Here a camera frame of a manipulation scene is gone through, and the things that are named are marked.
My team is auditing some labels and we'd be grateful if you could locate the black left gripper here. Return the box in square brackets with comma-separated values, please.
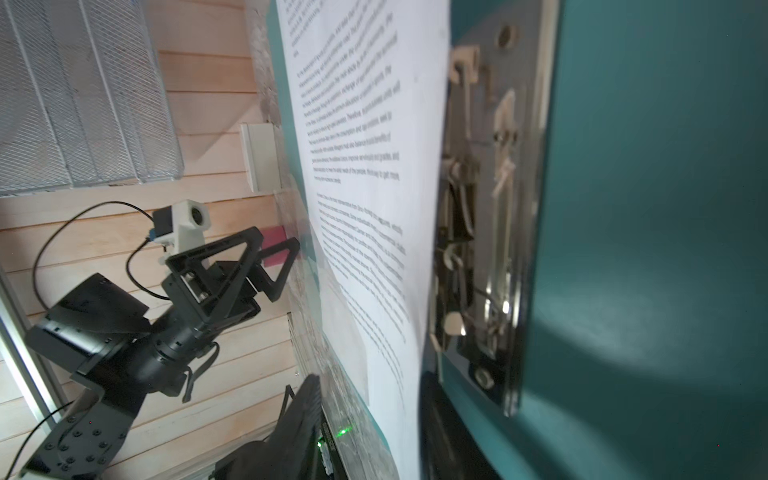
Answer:
[128, 226, 301, 403]

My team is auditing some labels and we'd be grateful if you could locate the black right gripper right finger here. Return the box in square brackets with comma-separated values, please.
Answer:
[419, 372, 498, 479]

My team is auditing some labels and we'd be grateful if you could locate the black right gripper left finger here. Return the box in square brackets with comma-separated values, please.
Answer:
[212, 374, 322, 480]

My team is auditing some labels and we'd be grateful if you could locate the paper with English text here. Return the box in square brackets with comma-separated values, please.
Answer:
[276, 1, 450, 479]

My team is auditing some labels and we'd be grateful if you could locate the teal file folder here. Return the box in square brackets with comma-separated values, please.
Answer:
[266, 0, 768, 480]

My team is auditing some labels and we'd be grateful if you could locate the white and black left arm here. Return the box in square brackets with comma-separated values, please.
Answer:
[19, 227, 300, 479]

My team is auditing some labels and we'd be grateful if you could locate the metal folder clip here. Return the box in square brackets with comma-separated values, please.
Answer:
[428, 1, 561, 417]

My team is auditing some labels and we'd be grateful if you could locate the white power socket box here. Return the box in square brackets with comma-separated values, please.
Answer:
[240, 123, 283, 194]

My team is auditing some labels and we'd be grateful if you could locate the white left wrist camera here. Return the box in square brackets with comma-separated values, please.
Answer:
[149, 200, 211, 265]

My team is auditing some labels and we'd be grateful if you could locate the white wire mesh shelf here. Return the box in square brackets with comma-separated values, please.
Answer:
[1, 1, 184, 196]

